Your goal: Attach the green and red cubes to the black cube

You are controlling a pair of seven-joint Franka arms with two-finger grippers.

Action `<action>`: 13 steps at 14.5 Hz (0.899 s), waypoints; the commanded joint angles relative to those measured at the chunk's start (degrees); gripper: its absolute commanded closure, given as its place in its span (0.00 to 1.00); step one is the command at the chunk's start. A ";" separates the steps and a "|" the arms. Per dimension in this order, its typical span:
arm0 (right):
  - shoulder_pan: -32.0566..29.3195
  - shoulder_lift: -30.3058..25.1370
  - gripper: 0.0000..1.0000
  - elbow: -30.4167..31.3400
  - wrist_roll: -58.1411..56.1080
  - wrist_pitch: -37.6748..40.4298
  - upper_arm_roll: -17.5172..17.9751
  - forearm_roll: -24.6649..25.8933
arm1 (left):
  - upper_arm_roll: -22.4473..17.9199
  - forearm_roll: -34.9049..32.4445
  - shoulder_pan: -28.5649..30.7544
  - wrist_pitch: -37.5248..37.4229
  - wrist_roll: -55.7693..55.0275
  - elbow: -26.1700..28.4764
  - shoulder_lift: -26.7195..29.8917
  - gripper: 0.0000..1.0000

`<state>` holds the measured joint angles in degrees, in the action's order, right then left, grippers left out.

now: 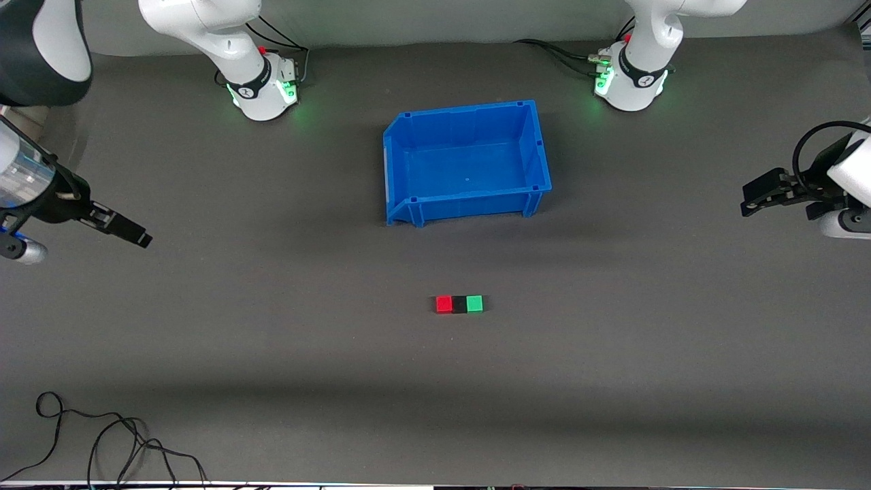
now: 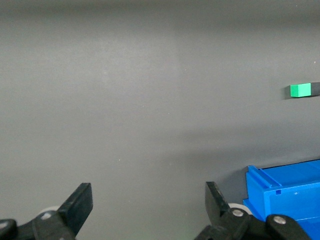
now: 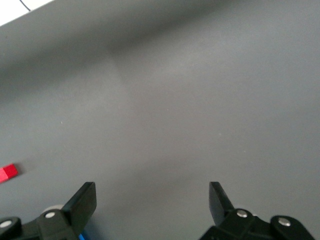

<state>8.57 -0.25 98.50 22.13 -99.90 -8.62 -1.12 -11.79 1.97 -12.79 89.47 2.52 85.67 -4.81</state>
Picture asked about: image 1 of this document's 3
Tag blue plastic storage bin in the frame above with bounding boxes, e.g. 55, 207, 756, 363
383, 100, 553, 228

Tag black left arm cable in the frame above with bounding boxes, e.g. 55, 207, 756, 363
792, 120, 871, 199

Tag thin black loose cable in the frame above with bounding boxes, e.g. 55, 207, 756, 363
0, 391, 209, 490

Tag black left base cable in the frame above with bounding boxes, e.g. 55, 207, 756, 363
513, 38, 601, 63
543, 45, 602, 76

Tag black base cable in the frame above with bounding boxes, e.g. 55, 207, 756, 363
245, 15, 311, 85
543, 45, 602, 76
513, 38, 601, 63

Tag black right base cable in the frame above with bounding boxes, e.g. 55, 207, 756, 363
245, 15, 311, 85

